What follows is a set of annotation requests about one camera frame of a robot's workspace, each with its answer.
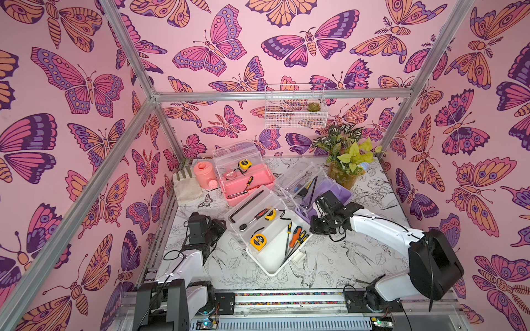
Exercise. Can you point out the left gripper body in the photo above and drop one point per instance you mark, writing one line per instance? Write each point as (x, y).
(214, 230)

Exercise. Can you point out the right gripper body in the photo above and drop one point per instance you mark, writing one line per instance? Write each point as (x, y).
(325, 205)

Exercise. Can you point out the purple toolbox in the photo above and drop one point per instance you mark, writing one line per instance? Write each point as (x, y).
(294, 186)

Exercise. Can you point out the white clear toolbox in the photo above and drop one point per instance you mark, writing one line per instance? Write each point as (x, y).
(276, 254)

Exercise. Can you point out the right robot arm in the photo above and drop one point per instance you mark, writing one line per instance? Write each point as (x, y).
(433, 268)

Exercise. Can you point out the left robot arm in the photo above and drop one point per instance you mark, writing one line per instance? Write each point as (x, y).
(171, 301)

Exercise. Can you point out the orange screwdriver in white box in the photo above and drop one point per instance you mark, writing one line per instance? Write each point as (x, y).
(296, 235)

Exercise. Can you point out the red black ratchet wrench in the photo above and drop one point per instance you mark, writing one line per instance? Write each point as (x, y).
(260, 214)

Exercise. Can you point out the black hex key purple box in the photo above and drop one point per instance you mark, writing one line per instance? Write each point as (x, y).
(314, 182)

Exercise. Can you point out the yellow black tape measure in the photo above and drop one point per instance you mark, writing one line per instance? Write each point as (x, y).
(258, 241)

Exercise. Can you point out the pink watering can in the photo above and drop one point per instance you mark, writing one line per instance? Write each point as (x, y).
(205, 175)

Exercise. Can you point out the yellow tape measure in tray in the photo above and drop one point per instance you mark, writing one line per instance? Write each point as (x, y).
(271, 215)

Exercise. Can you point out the pink tape measure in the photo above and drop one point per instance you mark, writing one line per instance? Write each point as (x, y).
(229, 175)

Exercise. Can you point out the potted leafy plant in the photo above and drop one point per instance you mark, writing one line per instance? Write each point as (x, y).
(347, 158)

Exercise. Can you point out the small yellow black screwdriver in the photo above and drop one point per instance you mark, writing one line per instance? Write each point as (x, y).
(249, 182)

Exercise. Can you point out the pink toolbox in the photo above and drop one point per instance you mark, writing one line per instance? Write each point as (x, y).
(227, 158)

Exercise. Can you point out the small succulent plant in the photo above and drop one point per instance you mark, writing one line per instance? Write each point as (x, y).
(313, 107)

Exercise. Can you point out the metal base rail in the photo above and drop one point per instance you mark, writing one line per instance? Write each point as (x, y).
(325, 309)

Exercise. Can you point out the white wire basket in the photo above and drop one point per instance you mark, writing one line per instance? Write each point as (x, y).
(287, 109)

